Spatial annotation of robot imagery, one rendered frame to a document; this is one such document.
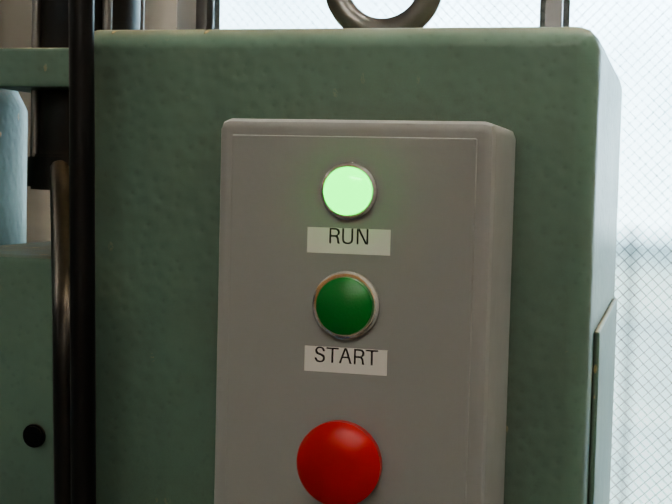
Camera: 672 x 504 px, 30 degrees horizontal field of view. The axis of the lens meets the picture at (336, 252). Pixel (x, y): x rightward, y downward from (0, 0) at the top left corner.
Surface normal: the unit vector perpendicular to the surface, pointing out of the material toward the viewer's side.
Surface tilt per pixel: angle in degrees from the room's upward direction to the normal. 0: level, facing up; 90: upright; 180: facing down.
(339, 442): 81
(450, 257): 90
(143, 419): 90
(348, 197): 93
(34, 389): 90
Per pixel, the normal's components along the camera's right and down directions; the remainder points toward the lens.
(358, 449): -0.14, -0.05
